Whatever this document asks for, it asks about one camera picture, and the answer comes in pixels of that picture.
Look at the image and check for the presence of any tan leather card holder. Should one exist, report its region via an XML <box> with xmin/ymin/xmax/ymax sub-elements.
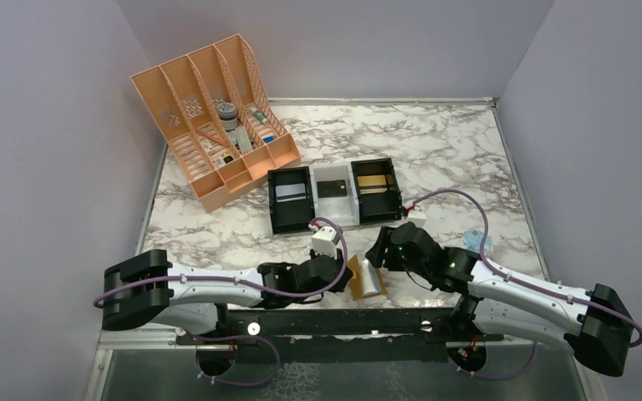
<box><xmin>348</xmin><ymin>255</ymin><xmax>387</xmax><ymax>301</ymax></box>

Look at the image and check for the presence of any light blue card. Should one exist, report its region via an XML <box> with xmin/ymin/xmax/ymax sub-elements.
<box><xmin>359</xmin><ymin>259</ymin><xmax>382</xmax><ymax>297</ymax></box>

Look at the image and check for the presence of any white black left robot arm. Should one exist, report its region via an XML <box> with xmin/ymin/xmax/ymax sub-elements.
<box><xmin>94</xmin><ymin>249</ymin><xmax>353</xmax><ymax>334</ymax></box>

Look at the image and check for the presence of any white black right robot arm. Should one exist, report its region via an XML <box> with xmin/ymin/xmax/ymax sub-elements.
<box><xmin>365</xmin><ymin>222</ymin><xmax>637</xmax><ymax>377</ymax></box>

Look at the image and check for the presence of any gold credit card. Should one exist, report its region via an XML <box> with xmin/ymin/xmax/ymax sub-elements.
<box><xmin>357</xmin><ymin>175</ymin><xmax>397</xmax><ymax>195</ymax></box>

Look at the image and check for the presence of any silver credit card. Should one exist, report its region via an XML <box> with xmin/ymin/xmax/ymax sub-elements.
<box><xmin>274</xmin><ymin>183</ymin><xmax>307</xmax><ymax>202</ymax></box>

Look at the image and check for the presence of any black credit card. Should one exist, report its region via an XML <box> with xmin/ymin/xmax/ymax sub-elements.
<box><xmin>317</xmin><ymin>180</ymin><xmax>348</xmax><ymax>199</ymax></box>

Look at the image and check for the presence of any black right tray bin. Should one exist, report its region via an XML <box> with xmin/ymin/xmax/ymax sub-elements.
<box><xmin>350</xmin><ymin>158</ymin><xmax>402</xmax><ymax>225</ymax></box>

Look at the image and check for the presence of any black tray bin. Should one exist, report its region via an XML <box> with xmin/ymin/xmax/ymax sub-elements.
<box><xmin>267</xmin><ymin>166</ymin><xmax>315</xmax><ymax>234</ymax></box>
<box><xmin>350</xmin><ymin>158</ymin><xmax>402</xmax><ymax>225</ymax></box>

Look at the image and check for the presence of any black left tray bin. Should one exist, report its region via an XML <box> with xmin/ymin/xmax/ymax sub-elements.
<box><xmin>267</xmin><ymin>166</ymin><xmax>315</xmax><ymax>234</ymax></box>

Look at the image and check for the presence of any clear blue packaged item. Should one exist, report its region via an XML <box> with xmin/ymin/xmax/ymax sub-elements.
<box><xmin>462</xmin><ymin>229</ymin><xmax>492</xmax><ymax>255</ymax></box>

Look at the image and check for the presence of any grey round jar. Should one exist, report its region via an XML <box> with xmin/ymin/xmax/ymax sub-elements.
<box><xmin>216</xmin><ymin>102</ymin><xmax>238</xmax><ymax>131</ymax></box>

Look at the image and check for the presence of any peach plastic desk organizer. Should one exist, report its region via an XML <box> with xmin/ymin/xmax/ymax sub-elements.
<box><xmin>130</xmin><ymin>34</ymin><xmax>301</xmax><ymax>212</ymax></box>

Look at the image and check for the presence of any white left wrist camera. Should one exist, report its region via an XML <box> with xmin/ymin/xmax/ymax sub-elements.
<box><xmin>311</xmin><ymin>226</ymin><xmax>339</xmax><ymax>259</ymax></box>

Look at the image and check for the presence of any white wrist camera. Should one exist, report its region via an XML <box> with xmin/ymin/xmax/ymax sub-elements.
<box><xmin>404</xmin><ymin>206</ymin><xmax>427</xmax><ymax>228</ymax></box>
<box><xmin>311</xmin><ymin>226</ymin><xmax>339</xmax><ymax>259</ymax></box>

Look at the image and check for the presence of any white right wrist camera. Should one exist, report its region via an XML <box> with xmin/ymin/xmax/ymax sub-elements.
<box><xmin>404</xmin><ymin>206</ymin><xmax>427</xmax><ymax>228</ymax></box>

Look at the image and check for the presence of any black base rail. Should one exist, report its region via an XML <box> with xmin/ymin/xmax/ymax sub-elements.
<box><xmin>176</xmin><ymin>307</ymin><xmax>503</xmax><ymax>364</ymax></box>

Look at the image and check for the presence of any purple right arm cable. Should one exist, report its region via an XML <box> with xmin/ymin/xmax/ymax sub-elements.
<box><xmin>402</xmin><ymin>189</ymin><xmax>642</xmax><ymax>383</ymax></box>

